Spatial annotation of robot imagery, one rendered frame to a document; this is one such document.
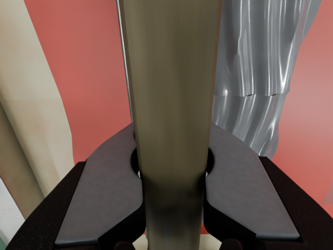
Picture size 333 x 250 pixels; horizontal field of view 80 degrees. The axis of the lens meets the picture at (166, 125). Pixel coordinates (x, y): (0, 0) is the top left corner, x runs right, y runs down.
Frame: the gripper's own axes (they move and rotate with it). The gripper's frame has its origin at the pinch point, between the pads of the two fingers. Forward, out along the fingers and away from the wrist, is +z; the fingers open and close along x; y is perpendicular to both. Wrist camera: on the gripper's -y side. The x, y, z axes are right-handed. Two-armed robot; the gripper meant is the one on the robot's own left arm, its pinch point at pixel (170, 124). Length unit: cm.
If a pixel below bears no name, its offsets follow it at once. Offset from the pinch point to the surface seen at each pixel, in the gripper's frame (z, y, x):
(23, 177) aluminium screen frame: 3.9, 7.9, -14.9
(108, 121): 5.3, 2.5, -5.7
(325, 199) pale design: 5.3, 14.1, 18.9
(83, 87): 5.3, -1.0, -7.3
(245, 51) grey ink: 4.7, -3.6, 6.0
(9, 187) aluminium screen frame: 2.1, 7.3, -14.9
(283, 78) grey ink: 5.0, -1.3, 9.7
